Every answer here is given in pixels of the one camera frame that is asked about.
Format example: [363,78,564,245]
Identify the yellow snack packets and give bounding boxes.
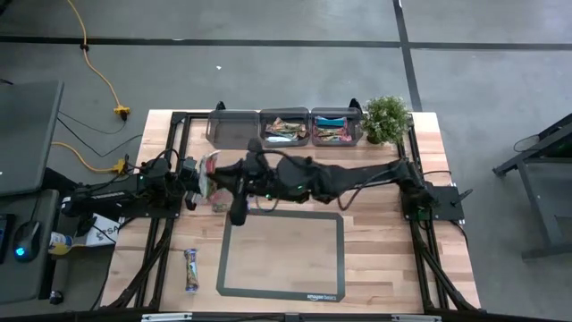
[267,116,308,134]

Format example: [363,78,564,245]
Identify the translucent grey plastic bin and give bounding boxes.
[310,106,364,148]
[258,106,311,148]
[205,109,261,151]

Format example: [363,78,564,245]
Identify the grey metal desk frame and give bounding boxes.
[491,114,572,261]

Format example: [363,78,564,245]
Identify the black computer mouse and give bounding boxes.
[12,219,42,264]

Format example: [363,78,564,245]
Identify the yellow extension cable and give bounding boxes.
[50,141,129,174]
[65,0,131,121]

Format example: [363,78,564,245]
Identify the white printed box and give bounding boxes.
[84,213,121,248]

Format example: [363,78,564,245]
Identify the orange green wrapper granola bar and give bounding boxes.
[276,128,309,140]

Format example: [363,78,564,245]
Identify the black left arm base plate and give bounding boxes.
[116,203,182,220]

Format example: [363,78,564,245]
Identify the thin black cable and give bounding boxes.
[512,133,542,154]
[56,110,129,135]
[56,114,144,158]

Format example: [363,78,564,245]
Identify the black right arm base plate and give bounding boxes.
[400,185,475,223]

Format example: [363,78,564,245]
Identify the teal orange wrapper granola bar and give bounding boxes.
[315,115,349,127]
[198,150,223,201]

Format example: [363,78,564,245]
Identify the silver metal bracket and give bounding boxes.
[140,312,193,322]
[391,314,443,322]

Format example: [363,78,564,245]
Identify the grey computer monitor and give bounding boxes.
[0,80,64,198]

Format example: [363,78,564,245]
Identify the dark side desk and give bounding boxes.
[0,187,62,305]

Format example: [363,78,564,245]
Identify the small green potted plant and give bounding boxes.
[359,95,413,146]

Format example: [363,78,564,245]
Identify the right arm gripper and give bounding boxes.
[209,138,281,227]

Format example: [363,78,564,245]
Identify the black-bordered silicone baking mat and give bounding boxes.
[215,208,346,303]

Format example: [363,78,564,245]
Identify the small plastic bottle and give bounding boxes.
[47,231,75,256]

